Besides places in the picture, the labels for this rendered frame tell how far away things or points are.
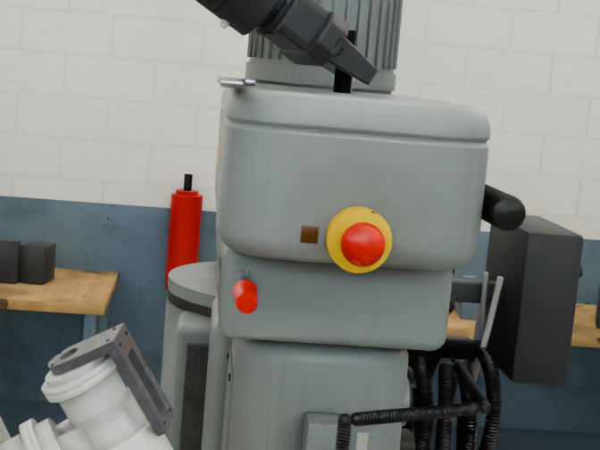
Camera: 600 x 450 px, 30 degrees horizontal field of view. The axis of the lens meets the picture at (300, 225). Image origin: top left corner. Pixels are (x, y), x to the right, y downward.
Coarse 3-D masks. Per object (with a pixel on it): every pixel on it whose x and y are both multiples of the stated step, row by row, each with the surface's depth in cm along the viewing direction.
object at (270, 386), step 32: (256, 352) 120; (288, 352) 119; (320, 352) 120; (352, 352) 120; (384, 352) 121; (256, 384) 120; (288, 384) 119; (320, 384) 120; (352, 384) 120; (384, 384) 121; (224, 416) 134; (256, 416) 121; (288, 416) 120; (224, 448) 127; (256, 448) 121; (288, 448) 120; (352, 448) 121; (384, 448) 122
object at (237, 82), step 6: (222, 78) 116; (228, 78) 103; (234, 78) 108; (240, 78) 113; (222, 84) 96; (228, 84) 96; (234, 84) 96; (240, 84) 96; (246, 84) 116; (252, 84) 116
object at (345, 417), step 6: (342, 414) 108; (348, 414) 108; (342, 420) 108; (348, 420) 108; (342, 426) 108; (348, 426) 108; (342, 432) 108; (348, 432) 108; (342, 438) 108; (348, 438) 108; (336, 444) 108; (342, 444) 108; (348, 444) 108
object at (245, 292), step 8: (240, 272) 112; (248, 272) 114; (240, 280) 105; (248, 280) 105; (240, 288) 102; (248, 288) 102; (256, 288) 104; (240, 296) 100; (248, 296) 100; (256, 296) 101; (240, 304) 100; (248, 304) 100; (256, 304) 100; (248, 312) 100
